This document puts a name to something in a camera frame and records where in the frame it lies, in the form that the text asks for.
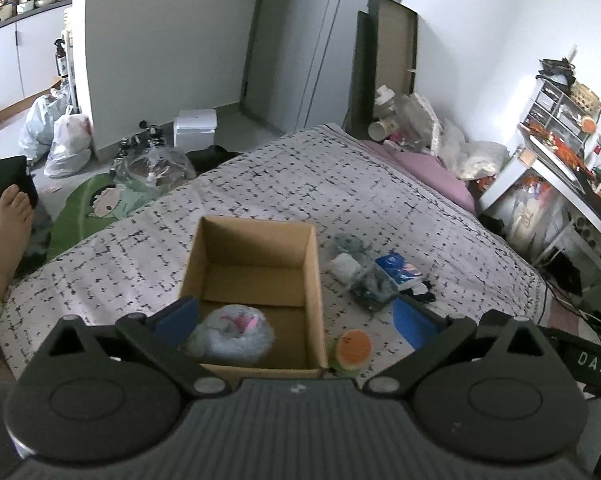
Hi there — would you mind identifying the clear bag with dark cloth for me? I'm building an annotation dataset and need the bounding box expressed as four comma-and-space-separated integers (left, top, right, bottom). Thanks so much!
349, 269, 399, 312

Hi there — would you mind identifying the white kitchen cabinet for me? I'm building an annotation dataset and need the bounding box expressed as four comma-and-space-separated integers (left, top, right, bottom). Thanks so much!
0, 2, 74, 107

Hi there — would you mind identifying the white plastic bag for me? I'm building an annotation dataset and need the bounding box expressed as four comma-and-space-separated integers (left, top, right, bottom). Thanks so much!
44, 113, 93, 179

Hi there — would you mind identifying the clear drawer organizer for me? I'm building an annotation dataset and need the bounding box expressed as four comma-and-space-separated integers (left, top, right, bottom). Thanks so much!
529, 79, 601, 147

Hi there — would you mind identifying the black tripod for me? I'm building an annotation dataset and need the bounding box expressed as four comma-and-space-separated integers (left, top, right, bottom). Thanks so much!
115, 120, 165, 161

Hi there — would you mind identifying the pile of clear plastic wrappers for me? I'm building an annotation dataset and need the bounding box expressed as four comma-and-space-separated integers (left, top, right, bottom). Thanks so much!
373, 85, 511, 182

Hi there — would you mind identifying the pink pillow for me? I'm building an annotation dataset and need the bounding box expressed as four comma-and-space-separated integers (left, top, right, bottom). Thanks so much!
360, 139, 477, 213

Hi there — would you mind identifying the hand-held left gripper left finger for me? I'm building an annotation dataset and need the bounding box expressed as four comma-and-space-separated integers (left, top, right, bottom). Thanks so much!
44, 297, 232, 397

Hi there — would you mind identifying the bare foot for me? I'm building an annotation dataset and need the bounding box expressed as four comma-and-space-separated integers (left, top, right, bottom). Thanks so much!
0, 184, 34, 311

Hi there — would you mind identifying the tall flat cardboard sheet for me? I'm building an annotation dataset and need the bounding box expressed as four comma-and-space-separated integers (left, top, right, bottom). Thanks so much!
347, 0, 419, 137

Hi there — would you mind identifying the grey plastic bag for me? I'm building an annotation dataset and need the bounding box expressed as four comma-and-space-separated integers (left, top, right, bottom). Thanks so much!
19, 91, 72, 162

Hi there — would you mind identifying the blue and white tissue packet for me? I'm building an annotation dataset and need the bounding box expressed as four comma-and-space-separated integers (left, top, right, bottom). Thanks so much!
374, 253, 424, 292

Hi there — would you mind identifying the white rolled sock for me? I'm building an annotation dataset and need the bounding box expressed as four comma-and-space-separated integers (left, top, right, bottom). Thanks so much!
327, 253, 364, 281

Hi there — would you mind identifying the grey door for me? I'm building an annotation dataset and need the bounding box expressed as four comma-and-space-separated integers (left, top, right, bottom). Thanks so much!
240, 0, 415, 133

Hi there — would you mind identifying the black case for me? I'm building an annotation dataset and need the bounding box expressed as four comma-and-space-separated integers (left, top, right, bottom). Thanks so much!
0, 156, 40, 222

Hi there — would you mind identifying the dark brown bottle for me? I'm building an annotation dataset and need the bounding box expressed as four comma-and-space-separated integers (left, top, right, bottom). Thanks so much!
54, 39, 70, 79

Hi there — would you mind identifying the green cartoon cushion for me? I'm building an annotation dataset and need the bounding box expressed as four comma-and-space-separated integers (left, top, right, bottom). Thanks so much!
47, 174, 157, 262

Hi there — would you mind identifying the paper cup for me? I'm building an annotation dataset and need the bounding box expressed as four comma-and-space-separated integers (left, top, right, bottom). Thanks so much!
369, 118, 399, 142

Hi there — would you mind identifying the black cloth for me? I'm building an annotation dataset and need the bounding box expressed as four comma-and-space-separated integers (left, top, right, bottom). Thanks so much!
401, 280, 437, 305

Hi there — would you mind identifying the large clear plastic bag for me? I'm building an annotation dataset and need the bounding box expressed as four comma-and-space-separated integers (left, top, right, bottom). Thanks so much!
112, 147, 197, 194

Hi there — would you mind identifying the orange and green plush toy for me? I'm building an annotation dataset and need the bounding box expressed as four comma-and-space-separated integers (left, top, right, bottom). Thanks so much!
332, 328, 372, 374

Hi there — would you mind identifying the white desk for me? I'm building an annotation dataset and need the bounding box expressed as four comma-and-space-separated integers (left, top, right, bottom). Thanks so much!
477, 122, 601, 278

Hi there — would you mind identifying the brown cardboard box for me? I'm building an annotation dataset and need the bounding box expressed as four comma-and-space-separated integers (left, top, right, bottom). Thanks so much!
179, 215, 329, 380

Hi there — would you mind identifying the grey fluffy plush toy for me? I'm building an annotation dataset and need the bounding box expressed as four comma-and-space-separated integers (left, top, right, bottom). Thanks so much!
179, 305, 277, 367

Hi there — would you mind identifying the white small bin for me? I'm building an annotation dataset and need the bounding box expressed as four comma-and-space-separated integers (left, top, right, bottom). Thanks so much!
173, 108, 218, 151

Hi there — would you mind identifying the clear bag with grey cloth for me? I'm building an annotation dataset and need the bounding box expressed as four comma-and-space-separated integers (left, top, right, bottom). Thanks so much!
330, 233, 374, 262

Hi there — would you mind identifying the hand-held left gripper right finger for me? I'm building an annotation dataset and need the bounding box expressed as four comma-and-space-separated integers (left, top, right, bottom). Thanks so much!
361, 298, 557, 397

